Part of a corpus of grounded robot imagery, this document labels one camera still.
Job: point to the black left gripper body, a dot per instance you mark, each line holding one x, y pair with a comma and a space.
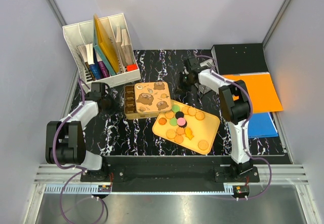
110, 103

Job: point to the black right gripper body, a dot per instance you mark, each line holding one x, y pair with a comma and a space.
185, 82

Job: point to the brown compartment cookie box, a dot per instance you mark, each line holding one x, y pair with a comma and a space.
130, 108

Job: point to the silver tin lid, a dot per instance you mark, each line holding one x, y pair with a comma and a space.
152, 97

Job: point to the yellow cookie tray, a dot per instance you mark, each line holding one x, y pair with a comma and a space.
199, 126

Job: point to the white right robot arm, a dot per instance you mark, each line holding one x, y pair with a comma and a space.
235, 105

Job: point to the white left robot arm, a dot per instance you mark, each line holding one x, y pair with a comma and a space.
65, 143

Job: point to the grey booklet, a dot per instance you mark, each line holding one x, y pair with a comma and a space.
202, 88

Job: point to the green macaron cookie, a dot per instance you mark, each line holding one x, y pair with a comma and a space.
175, 108

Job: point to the black sandwich cookie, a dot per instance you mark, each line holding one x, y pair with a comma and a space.
179, 114

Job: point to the pink macaron cookie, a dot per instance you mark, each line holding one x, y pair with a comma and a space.
181, 121

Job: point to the white file organizer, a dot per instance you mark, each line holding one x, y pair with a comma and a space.
79, 38

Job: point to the yellow folder in organizer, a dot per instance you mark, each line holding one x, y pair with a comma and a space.
104, 47

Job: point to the black binder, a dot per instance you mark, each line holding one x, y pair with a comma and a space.
239, 58

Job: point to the round tan biscuit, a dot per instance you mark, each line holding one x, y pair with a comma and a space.
203, 145

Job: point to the orange folder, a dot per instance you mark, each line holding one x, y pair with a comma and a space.
261, 91

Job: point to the blue folder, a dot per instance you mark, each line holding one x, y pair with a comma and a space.
261, 125

